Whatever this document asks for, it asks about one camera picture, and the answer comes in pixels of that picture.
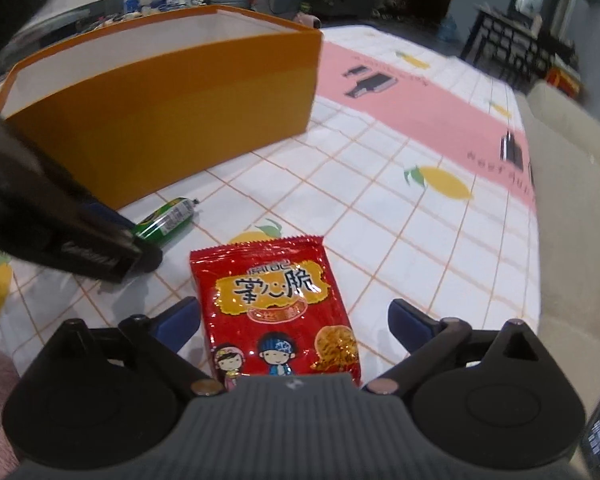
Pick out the green sausage stick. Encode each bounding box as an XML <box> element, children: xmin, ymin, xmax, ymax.
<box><xmin>132</xmin><ymin>197</ymin><xmax>199</xmax><ymax>247</ymax></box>

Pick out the red noodle snack bag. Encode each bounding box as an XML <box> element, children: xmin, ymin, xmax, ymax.
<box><xmin>189</xmin><ymin>235</ymin><xmax>362</xmax><ymax>390</ymax></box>

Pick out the orange cardboard box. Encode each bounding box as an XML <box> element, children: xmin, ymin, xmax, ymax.
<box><xmin>0</xmin><ymin>6</ymin><xmax>323</xmax><ymax>209</ymax></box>

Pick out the patterned tablecloth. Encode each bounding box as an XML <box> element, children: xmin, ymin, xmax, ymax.
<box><xmin>0</xmin><ymin>26</ymin><xmax>541</xmax><ymax>377</ymax></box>

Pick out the white tv cabinet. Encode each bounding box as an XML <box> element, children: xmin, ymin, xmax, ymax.
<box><xmin>0</xmin><ymin>0</ymin><xmax>128</xmax><ymax>80</ymax></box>

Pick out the beige sofa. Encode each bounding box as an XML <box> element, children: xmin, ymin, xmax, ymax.
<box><xmin>514</xmin><ymin>79</ymin><xmax>600</xmax><ymax>411</ymax></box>

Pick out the pink backpack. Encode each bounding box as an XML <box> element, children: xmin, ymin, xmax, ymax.
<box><xmin>294</xmin><ymin>11</ymin><xmax>322</xmax><ymax>29</ymax></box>

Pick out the orange stool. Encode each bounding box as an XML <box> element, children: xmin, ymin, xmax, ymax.
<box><xmin>545</xmin><ymin>66</ymin><xmax>581</xmax><ymax>100</ymax></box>

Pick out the black dining table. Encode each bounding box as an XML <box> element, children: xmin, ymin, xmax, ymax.
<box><xmin>460</xmin><ymin>4</ymin><xmax>578</xmax><ymax>89</ymax></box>

